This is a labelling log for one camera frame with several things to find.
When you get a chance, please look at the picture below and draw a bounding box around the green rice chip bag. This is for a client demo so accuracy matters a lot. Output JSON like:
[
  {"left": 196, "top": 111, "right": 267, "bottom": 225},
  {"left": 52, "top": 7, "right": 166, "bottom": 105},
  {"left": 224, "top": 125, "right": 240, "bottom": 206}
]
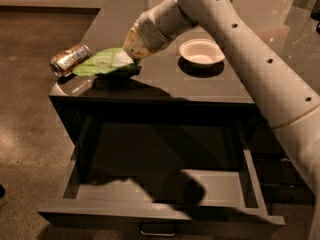
[{"left": 73, "top": 48, "right": 141, "bottom": 76}]

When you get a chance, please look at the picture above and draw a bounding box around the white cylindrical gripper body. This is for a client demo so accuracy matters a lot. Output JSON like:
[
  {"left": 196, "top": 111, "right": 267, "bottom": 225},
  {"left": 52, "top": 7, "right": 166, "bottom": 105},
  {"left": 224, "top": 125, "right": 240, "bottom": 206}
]
[{"left": 137, "top": 0, "right": 196, "bottom": 53}]

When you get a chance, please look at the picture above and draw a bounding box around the white paper bowl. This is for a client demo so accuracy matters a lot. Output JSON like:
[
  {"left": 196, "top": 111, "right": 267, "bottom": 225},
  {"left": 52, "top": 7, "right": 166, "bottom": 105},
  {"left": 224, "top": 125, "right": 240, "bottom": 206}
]
[{"left": 179, "top": 39, "right": 225, "bottom": 68}]

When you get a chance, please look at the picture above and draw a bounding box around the dark grey counter cabinet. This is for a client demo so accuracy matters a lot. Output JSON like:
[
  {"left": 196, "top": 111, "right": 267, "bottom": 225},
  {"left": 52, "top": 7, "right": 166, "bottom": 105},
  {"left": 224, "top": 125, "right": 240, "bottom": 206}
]
[{"left": 49, "top": 0, "right": 319, "bottom": 153}]

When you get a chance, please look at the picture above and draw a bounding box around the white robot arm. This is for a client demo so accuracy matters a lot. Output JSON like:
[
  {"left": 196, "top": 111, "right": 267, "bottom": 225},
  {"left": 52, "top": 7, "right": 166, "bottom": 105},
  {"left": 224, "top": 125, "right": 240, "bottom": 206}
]
[{"left": 123, "top": 0, "right": 320, "bottom": 205}]

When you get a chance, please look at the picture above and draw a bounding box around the open grey top drawer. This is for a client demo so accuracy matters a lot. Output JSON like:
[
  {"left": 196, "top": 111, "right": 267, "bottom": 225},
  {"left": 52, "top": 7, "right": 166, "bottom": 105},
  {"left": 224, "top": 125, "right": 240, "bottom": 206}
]
[{"left": 38, "top": 116, "right": 285, "bottom": 239}]

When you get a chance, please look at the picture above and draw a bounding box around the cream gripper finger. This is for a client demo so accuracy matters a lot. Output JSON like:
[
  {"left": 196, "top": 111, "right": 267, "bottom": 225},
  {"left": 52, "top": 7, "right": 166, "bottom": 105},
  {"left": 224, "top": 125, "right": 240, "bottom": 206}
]
[{"left": 123, "top": 22, "right": 151, "bottom": 61}]

